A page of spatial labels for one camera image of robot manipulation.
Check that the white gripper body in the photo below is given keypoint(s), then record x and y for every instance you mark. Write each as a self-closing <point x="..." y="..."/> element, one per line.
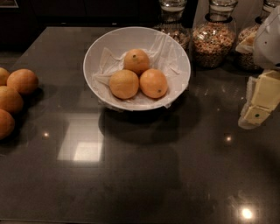
<point x="269" y="44"/>

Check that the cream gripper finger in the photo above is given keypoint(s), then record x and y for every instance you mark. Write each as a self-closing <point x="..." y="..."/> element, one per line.
<point x="246" y="42"/>
<point x="262" y="97"/>

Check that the orange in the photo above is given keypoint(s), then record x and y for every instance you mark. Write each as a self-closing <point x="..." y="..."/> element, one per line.
<point x="10" y="100"/>
<point x="4" y="75"/>
<point x="136" y="60"/>
<point x="7" y="124"/>
<point x="153" y="83"/>
<point x="24" y="81"/>
<point x="124" y="84"/>

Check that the white bowl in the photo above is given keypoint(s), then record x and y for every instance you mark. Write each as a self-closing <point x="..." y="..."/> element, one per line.
<point x="116" y="40"/>

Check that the right glass jar of grains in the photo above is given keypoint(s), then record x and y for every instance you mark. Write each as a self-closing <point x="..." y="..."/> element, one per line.
<point x="245" y="61"/>

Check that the glass jar of grains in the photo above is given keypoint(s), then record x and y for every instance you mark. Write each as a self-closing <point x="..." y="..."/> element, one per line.
<point x="245" y="61"/>
<point x="213" y="39"/>
<point x="170" y="21"/>

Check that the middle glass jar of grains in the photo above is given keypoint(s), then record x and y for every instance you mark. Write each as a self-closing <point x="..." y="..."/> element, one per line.
<point x="213" y="39"/>

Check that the left glass jar of grains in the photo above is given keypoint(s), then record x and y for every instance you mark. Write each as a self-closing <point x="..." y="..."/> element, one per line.
<point x="170" y="21"/>

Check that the orange on table top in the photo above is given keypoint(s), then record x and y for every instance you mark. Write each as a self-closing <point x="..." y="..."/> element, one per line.
<point x="24" y="81"/>

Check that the orange on table bottom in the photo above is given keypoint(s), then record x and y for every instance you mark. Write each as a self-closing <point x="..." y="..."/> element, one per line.
<point x="7" y="124"/>

